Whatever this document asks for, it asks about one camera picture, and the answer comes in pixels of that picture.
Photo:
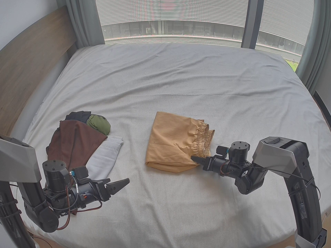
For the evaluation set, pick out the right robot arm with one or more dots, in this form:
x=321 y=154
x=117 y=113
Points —
x=292 y=159

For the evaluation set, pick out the brown garment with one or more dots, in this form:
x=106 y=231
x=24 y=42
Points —
x=75 y=143

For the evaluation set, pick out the bed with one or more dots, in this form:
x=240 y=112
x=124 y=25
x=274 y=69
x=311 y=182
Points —
x=165 y=81

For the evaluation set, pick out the olive green garment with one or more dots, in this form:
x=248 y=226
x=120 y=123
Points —
x=99 y=124

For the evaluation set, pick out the black garment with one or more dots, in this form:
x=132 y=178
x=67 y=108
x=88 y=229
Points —
x=76 y=116

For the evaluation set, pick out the grey-green curtain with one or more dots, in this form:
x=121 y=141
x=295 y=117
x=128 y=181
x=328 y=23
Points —
x=316 y=48
x=82 y=14

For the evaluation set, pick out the white garment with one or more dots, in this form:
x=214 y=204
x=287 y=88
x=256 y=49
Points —
x=106 y=154

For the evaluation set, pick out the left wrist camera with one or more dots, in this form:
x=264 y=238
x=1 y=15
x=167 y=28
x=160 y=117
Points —
x=80 y=173

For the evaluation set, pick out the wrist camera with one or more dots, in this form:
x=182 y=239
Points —
x=222 y=150
x=80 y=173

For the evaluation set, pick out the window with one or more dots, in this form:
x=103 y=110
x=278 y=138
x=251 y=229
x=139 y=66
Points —
x=170 y=12

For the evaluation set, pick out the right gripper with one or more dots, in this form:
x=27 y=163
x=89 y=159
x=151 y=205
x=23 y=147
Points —
x=216 y=164

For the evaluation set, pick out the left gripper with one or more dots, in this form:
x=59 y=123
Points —
x=94 y=191

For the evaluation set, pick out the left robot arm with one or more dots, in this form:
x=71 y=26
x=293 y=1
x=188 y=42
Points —
x=28 y=190

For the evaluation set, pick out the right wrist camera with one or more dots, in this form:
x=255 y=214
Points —
x=222 y=150

